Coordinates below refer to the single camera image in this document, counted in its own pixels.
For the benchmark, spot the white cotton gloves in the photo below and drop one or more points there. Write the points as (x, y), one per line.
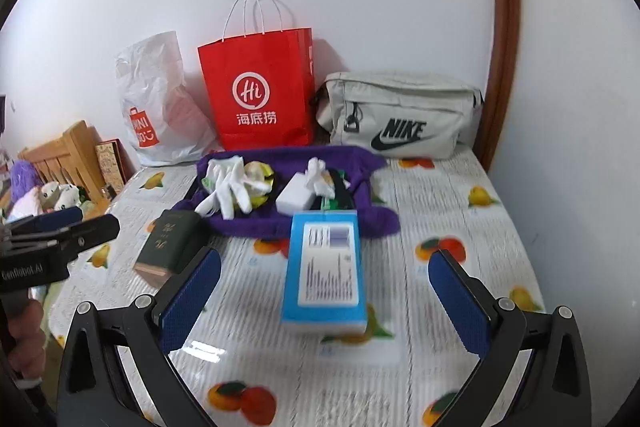
(224, 183)

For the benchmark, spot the grey Nike pouch bag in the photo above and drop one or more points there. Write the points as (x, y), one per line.
(399, 116)

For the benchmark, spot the yellow black folded pouch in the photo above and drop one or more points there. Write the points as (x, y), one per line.
(259, 182)

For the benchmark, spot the white tissue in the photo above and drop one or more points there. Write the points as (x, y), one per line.
(318, 179)

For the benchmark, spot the fruit print tablecloth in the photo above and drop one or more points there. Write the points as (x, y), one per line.
(408, 308)

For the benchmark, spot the purple plush toy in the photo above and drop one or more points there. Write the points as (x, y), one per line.
(24, 177)

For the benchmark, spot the patterned brown book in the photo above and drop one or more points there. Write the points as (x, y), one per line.
(112, 166)

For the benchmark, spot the left hand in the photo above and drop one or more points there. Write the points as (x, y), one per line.
(28, 356)

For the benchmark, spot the purple fleece cloth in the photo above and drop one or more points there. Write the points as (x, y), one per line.
(267, 222)

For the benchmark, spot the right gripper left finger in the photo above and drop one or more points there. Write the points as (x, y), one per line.
(183, 297)

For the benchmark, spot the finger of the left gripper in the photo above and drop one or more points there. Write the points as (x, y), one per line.
(47, 222)
(70, 241)

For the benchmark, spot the blue white cardboard box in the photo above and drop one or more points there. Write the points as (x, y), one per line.
(324, 290)

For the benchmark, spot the white Miniso plastic bag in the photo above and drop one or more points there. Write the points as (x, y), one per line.
(164, 124)

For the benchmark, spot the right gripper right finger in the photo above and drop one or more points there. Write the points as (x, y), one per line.
(468, 304)

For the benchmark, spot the dark green passport booklet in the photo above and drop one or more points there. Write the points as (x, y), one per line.
(175, 239)

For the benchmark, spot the white sponge block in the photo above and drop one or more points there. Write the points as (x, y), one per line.
(297, 196)

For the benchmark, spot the brown wooden door frame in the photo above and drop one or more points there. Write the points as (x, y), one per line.
(504, 53)

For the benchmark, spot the small green snack packet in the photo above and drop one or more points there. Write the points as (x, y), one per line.
(342, 199)

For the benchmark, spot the red paper shopping bag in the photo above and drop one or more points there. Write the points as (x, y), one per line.
(260, 87)

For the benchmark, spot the white plush toys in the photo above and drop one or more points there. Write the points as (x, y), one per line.
(52, 196)

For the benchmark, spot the wooden chair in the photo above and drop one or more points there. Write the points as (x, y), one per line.
(70, 158)

